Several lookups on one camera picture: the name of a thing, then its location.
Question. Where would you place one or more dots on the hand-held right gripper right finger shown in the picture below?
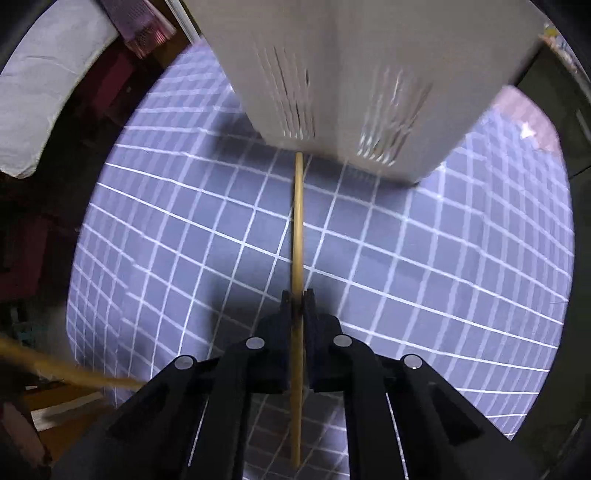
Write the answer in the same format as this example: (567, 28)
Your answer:
(323, 355)

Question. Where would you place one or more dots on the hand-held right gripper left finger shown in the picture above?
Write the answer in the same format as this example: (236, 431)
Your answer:
(272, 355)

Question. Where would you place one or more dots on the light bamboo chopstick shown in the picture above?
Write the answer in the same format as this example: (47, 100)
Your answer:
(69, 371)
(298, 221)

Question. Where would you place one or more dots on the white plastic utensil container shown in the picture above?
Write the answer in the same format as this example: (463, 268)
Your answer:
(369, 69)

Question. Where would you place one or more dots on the blue checked tablecloth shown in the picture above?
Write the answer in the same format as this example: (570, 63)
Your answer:
(415, 277)

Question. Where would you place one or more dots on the dark red wooden chair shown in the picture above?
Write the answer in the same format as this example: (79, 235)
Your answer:
(111, 92)

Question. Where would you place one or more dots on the pink dotted cloth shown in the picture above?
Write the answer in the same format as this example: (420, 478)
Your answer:
(526, 115)

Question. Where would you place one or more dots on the dark counter cabinet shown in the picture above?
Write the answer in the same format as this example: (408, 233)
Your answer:
(568, 115)

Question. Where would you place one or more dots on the white hanging sheet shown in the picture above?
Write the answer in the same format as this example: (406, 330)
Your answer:
(41, 101)

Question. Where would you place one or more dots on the purple patterned cloth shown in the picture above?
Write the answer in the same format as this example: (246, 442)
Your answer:
(138, 25)

